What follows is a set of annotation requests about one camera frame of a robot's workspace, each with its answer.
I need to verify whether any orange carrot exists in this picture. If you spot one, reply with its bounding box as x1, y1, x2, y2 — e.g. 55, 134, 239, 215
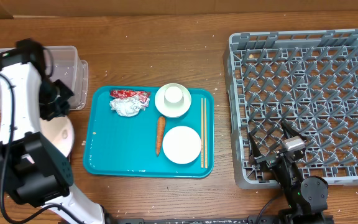
155, 116, 166, 157

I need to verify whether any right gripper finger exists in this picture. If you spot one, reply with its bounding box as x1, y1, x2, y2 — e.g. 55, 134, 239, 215
248, 133, 263, 165
281, 121, 306, 142

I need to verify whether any grey dishwasher rack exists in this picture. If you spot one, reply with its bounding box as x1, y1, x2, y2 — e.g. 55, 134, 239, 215
223, 29, 358, 189

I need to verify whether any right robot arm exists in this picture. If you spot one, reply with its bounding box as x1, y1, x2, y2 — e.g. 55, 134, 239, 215
247, 122, 334, 224

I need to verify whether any right wooden chopstick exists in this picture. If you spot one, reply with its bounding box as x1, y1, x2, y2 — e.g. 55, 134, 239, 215
204, 99, 208, 169

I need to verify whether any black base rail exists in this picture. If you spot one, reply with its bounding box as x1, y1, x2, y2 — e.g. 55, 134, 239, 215
112, 215, 334, 224

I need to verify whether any large pink plate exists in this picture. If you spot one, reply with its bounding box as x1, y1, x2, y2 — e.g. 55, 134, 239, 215
23, 116, 75, 164

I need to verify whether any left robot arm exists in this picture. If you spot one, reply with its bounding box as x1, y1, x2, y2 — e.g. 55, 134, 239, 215
0, 39, 114, 223

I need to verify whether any white tissue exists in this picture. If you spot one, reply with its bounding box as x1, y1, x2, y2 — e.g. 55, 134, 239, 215
109, 95, 150, 117

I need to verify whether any red snack wrapper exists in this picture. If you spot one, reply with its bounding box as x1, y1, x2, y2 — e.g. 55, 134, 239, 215
110, 90, 150, 103

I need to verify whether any white cup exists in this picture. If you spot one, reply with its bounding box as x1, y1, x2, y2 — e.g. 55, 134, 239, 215
164, 86, 183, 104

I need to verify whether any small white plate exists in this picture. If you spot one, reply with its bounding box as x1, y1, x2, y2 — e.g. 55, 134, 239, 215
162, 126, 201, 165

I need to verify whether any pale green bowl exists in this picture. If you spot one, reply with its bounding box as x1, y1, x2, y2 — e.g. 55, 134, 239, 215
154, 83, 191, 118

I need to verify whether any clear plastic bin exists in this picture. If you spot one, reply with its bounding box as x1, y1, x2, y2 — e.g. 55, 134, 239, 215
0, 46, 89, 110

